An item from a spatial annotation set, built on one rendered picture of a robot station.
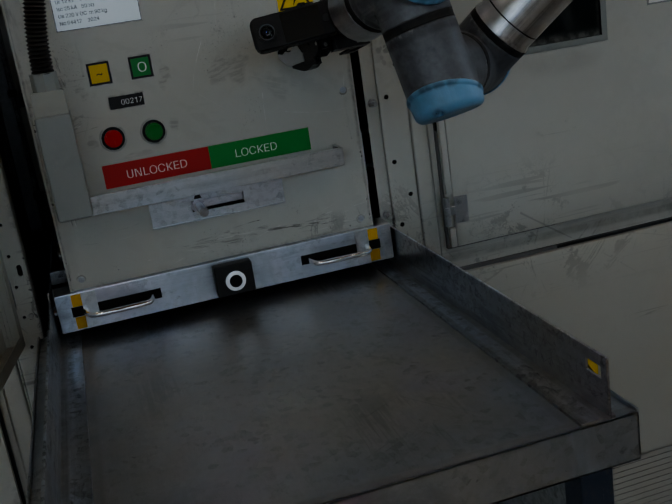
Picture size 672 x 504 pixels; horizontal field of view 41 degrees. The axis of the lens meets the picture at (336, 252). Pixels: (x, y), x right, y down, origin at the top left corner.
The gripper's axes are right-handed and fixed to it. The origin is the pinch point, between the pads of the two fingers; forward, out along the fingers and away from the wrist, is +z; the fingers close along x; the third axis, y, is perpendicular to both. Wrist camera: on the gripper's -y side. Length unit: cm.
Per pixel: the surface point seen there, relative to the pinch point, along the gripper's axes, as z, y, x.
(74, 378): 5, -41, -37
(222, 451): -27, -35, -46
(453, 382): -33, -7, -48
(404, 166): 6.7, 20.9, -21.2
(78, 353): 14, -38, -35
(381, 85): 3.6, 18.7, -7.5
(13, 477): 33, -50, -52
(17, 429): 32, -47, -45
